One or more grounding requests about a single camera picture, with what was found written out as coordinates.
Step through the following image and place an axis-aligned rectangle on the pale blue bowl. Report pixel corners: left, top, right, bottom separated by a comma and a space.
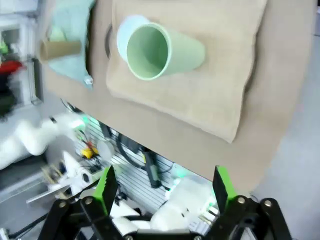
116, 14, 151, 66

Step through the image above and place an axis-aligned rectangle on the pale green tall cup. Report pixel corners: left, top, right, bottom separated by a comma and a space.
125, 21, 207, 81

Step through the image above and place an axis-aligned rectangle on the brown tall cup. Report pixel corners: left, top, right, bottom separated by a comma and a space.
39, 39, 84, 64

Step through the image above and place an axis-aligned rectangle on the yellow emergency stop button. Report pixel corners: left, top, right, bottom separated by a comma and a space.
80, 142, 100, 159

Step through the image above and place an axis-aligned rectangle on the grey slotted aluminium base panel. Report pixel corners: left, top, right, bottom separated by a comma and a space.
82, 119, 177, 201

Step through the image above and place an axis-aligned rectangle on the beige cloth mat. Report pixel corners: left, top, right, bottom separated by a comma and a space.
105, 0, 269, 144

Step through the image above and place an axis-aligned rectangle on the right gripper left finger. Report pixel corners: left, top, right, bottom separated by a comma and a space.
46, 164, 121, 240

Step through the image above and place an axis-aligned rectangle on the white round disc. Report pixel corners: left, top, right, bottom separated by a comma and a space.
96, 139, 115, 161

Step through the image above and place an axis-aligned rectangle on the black handheld device yellow label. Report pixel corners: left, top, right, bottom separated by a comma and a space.
143, 149, 161, 189

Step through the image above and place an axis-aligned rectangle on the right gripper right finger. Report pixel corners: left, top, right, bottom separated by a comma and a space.
207, 164, 293, 240

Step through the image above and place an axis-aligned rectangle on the blue cloth mat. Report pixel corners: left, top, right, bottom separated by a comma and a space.
46, 0, 98, 92

